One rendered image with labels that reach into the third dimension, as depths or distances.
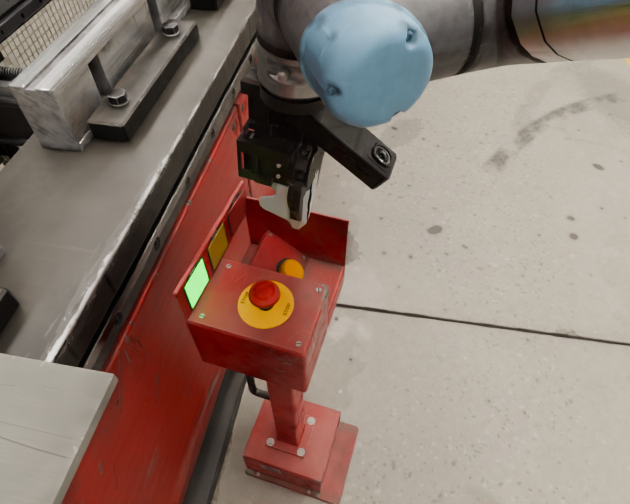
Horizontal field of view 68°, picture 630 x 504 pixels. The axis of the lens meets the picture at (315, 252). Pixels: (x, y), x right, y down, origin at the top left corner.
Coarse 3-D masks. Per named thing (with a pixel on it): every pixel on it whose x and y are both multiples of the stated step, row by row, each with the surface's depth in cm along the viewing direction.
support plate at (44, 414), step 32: (0, 384) 30; (32, 384) 30; (64, 384) 30; (96, 384) 30; (0, 416) 29; (32, 416) 29; (64, 416) 29; (96, 416) 30; (0, 448) 28; (32, 448) 28; (64, 448) 28; (0, 480) 27; (32, 480) 27; (64, 480) 27
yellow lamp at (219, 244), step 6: (222, 228) 62; (216, 234) 60; (222, 234) 62; (216, 240) 61; (222, 240) 63; (210, 246) 59; (216, 246) 61; (222, 246) 63; (210, 252) 60; (216, 252) 62; (222, 252) 64; (216, 258) 62; (216, 264) 63
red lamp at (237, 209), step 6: (240, 198) 65; (234, 204) 64; (240, 204) 66; (234, 210) 64; (240, 210) 66; (234, 216) 65; (240, 216) 67; (234, 222) 65; (240, 222) 68; (234, 228) 66
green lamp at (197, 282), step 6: (198, 264) 57; (198, 270) 58; (204, 270) 59; (192, 276) 56; (198, 276) 58; (204, 276) 60; (192, 282) 57; (198, 282) 59; (204, 282) 60; (186, 288) 56; (192, 288) 57; (198, 288) 59; (192, 294) 58; (198, 294) 59; (192, 300) 58; (192, 306) 59
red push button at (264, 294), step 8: (264, 280) 59; (256, 288) 58; (264, 288) 58; (272, 288) 58; (248, 296) 58; (256, 296) 57; (264, 296) 57; (272, 296) 57; (256, 304) 57; (264, 304) 57; (272, 304) 57
